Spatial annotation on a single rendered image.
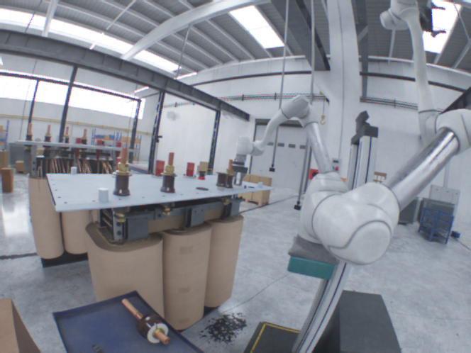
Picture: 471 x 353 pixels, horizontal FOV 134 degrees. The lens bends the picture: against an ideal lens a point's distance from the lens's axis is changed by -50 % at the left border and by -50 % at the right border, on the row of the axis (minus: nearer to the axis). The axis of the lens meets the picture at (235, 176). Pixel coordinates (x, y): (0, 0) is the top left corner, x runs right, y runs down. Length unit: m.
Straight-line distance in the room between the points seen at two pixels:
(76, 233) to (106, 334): 1.95
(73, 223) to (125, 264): 1.68
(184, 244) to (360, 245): 1.05
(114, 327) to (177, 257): 0.65
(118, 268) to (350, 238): 0.99
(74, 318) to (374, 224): 1.07
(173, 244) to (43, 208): 1.72
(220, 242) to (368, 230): 1.33
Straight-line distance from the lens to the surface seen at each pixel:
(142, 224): 1.07
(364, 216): 0.46
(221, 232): 1.60
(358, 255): 0.46
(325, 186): 0.65
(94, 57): 9.51
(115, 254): 1.05
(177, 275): 1.41
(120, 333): 0.91
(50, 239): 2.70
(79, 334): 0.93
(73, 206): 0.76
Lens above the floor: 1.58
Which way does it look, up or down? 5 degrees down
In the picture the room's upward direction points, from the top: 8 degrees clockwise
